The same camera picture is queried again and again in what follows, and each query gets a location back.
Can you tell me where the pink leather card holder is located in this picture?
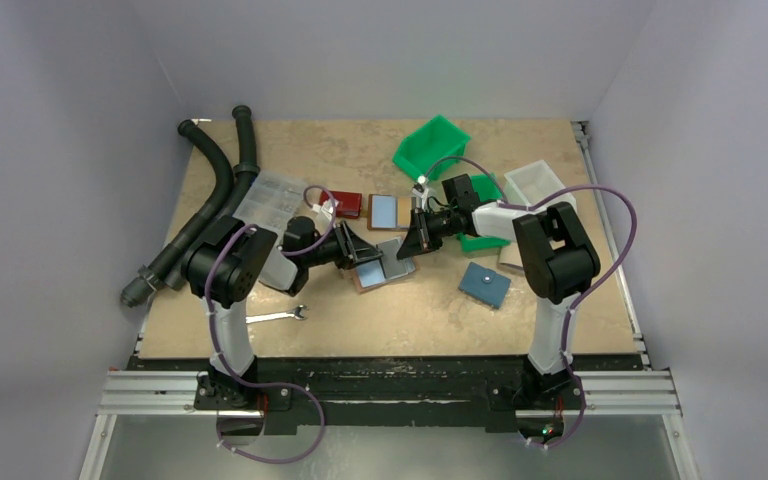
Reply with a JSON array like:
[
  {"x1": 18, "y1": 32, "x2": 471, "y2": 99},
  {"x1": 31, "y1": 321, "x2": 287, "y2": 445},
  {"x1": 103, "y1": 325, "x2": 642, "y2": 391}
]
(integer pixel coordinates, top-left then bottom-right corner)
[{"x1": 352, "y1": 238, "x2": 418, "y2": 293}]

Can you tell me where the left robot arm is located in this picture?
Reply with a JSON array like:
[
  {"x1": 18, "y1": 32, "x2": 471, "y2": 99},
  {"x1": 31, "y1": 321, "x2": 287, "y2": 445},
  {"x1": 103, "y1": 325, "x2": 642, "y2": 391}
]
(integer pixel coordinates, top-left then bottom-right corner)
[{"x1": 181, "y1": 216, "x2": 383, "y2": 390}]

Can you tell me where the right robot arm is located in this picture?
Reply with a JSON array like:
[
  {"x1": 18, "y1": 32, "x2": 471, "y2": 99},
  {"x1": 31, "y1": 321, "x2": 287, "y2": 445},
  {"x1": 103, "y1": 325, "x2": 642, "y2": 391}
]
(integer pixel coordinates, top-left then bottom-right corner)
[{"x1": 397, "y1": 174, "x2": 601, "y2": 375}]

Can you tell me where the grey card in sleeve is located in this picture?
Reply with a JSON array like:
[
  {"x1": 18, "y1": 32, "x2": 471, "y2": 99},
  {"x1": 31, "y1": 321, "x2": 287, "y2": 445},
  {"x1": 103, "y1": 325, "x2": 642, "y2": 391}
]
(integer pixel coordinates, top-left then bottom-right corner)
[{"x1": 377, "y1": 237, "x2": 416, "y2": 281}]

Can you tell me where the yellow striped card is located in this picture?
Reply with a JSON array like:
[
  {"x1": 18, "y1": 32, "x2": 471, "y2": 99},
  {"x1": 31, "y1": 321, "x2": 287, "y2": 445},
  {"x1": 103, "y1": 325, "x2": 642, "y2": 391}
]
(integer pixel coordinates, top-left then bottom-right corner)
[{"x1": 396, "y1": 196, "x2": 417, "y2": 230}]

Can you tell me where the brown open card holder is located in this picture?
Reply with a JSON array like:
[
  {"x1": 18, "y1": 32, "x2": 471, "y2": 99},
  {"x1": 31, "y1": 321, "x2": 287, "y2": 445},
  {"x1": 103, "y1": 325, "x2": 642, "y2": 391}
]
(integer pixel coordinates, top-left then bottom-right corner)
[{"x1": 367, "y1": 194, "x2": 409, "y2": 231}]

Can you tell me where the red leather card holder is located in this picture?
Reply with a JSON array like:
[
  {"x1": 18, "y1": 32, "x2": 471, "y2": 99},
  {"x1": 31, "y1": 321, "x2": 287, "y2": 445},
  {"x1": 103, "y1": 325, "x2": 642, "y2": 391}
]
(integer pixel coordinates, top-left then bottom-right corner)
[{"x1": 331, "y1": 190, "x2": 363, "y2": 219}]

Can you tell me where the blue leather card holder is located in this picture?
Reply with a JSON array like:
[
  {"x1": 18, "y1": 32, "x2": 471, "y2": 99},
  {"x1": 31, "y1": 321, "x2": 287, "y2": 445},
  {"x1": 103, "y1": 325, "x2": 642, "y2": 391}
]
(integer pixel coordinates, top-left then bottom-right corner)
[{"x1": 458, "y1": 262, "x2": 511, "y2": 309}]

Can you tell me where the small green plastic bin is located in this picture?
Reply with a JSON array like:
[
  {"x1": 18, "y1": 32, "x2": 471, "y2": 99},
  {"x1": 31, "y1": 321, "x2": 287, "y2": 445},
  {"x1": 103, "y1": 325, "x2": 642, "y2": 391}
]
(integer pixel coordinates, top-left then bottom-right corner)
[{"x1": 457, "y1": 174, "x2": 510, "y2": 254}]

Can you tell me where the silver wrench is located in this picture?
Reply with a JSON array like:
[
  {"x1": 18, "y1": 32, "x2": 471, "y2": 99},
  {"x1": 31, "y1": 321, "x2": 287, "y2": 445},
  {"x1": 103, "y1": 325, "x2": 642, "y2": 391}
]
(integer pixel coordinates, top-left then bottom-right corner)
[{"x1": 246, "y1": 304, "x2": 308, "y2": 324}]

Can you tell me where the clear plastic organizer box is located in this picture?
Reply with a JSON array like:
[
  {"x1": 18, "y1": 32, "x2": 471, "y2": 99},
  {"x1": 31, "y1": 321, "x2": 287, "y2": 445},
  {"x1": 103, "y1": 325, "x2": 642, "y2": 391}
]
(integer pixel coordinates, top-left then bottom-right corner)
[{"x1": 232, "y1": 171, "x2": 308, "y2": 235}]

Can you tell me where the large green plastic bin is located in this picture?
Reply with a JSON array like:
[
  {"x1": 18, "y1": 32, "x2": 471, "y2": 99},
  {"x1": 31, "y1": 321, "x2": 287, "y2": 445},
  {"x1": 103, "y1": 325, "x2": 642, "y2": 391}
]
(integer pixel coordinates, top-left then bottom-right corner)
[{"x1": 392, "y1": 115, "x2": 471, "y2": 181}]

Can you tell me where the clear white plastic bin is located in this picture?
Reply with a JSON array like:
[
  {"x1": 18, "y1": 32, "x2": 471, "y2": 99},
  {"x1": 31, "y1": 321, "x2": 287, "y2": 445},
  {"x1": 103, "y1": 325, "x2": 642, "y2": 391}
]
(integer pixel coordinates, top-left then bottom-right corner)
[{"x1": 503, "y1": 160, "x2": 566, "y2": 210}]

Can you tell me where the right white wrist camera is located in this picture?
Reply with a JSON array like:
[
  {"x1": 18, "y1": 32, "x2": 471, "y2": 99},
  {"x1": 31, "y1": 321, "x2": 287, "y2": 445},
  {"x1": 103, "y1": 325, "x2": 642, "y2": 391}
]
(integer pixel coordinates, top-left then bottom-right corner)
[{"x1": 411, "y1": 175, "x2": 434, "y2": 211}]

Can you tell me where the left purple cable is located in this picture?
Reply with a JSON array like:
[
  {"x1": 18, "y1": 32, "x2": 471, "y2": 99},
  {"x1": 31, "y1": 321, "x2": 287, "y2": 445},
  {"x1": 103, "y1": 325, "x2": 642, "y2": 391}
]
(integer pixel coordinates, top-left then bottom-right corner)
[{"x1": 203, "y1": 185, "x2": 339, "y2": 467}]

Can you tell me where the purple cable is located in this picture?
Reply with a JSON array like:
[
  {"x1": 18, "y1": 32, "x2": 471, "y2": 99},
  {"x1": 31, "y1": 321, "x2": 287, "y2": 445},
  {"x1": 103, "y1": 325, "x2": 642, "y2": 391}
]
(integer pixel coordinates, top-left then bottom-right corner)
[
  {"x1": 203, "y1": 185, "x2": 339, "y2": 467},
  {"x1": 420, "y1": 156, "x2": 639, "y2": 452}
]

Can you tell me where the right black corrugated hose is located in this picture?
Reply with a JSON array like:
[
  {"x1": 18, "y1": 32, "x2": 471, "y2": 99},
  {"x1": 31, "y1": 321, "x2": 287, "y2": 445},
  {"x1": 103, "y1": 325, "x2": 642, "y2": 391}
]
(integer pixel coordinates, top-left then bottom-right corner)
[{"x1": 163, "y1": 105, "x2": 261, "y2": 291}]

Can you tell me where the black corrugated hose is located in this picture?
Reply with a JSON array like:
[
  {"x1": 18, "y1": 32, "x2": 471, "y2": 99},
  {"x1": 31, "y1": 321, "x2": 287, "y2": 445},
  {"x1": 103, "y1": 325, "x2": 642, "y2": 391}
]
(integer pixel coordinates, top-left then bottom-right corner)
[
  {"x1": 163, "y1": 105, "x2": 261, "y2": 291},
  {"x1": 119, "y1": 119, "x2": 235, "y2": 309}
]

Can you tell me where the left black corrugated hose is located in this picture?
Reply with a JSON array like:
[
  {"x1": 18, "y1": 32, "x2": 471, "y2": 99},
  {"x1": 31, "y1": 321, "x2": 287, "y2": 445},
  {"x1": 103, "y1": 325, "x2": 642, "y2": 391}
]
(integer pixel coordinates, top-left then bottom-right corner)
[{"x1": 119, "y1": 119, "x2": 235, "y2": 309}]

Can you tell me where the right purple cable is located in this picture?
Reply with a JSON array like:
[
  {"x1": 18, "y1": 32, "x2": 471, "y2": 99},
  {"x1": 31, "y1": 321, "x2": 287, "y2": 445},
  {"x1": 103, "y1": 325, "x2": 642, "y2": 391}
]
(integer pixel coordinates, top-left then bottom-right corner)
[{"x1": 420, "y1": 156, "x2": 639, "y2": 452}]

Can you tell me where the aluminium frame rail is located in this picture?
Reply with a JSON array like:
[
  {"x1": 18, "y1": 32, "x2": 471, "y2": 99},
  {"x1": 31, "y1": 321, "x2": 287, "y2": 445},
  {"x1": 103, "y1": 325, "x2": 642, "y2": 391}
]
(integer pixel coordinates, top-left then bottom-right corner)
[{"x1": 78, "y1": 371, "x2": 216, "y2": 479}]

